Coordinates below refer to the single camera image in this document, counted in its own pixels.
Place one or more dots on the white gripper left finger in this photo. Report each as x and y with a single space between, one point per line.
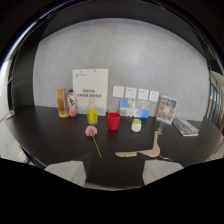
71 170

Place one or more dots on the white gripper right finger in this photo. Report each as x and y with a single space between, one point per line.
160 169

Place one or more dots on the wooden boomerang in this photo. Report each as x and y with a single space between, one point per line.
146 149

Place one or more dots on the pink artificial flower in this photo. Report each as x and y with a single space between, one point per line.
93 136

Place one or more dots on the grey magazine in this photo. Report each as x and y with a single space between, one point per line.
185 127

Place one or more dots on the white and green container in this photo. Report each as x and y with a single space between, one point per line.
136 125

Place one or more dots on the acrylic stand with picture card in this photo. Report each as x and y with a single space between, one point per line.
166 111

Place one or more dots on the yellow drink bottle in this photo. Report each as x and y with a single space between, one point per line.
92 113

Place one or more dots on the red plastic cup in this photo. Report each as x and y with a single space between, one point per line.
113 121

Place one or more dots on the pink label drink bottle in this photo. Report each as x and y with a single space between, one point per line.
71 105

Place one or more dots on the blue and white box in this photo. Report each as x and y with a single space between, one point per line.
134 108

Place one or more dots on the white paper bag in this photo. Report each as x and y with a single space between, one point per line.
91 91

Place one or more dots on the white wall socket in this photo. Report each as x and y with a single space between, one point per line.
130 93
143 94
153 96

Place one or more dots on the white wall switch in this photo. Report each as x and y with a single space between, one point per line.
118 91

